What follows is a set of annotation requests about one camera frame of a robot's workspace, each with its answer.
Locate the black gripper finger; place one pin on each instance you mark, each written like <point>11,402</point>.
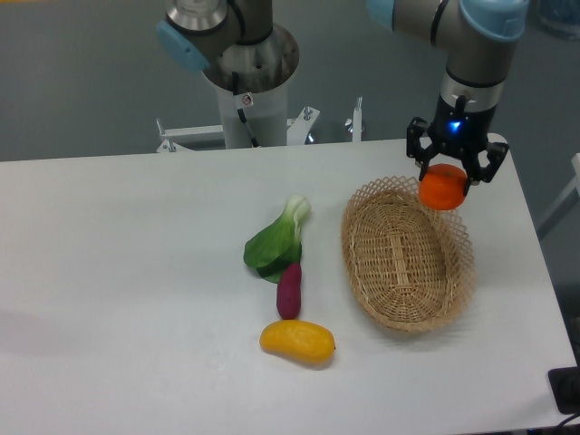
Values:
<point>482,162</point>
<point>420,145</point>

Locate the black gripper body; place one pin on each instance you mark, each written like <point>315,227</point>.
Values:
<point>461,136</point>

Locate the orange mandarin fruit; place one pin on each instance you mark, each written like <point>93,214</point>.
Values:
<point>442,187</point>

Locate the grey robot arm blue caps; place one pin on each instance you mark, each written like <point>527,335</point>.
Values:
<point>480,38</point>

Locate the woven wicker basket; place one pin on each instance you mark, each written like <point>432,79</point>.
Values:
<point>411,268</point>

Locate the blue object top right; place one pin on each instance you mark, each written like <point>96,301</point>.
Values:
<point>560,17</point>

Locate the green bok choy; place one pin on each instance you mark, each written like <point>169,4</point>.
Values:
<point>274,248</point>

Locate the purple sweet potato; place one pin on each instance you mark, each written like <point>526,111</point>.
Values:
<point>288,292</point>

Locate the black device at table edge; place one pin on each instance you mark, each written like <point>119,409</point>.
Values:
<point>564,383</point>

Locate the yellow mango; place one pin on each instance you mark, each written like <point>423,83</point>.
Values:
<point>298,340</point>

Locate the white metal frame right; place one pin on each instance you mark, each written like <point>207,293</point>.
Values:
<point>561,205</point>

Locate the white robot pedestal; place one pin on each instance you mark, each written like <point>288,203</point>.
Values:
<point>255,78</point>

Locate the white metal base bracket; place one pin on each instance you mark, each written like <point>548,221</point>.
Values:
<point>241,131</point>

